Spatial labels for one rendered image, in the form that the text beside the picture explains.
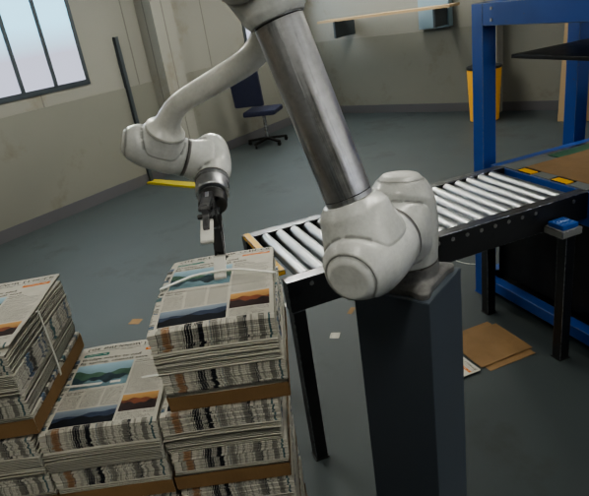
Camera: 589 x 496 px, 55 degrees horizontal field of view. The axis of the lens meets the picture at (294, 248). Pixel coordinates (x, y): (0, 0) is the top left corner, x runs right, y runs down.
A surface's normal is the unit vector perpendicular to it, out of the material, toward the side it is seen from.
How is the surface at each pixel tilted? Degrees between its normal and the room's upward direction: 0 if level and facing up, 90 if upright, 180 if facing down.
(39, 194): 90
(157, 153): 106
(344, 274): 96
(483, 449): 0
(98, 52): 90
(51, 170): 90
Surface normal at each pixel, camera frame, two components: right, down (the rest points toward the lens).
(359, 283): -0.46, 0.50
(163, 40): 0.81, 0.13
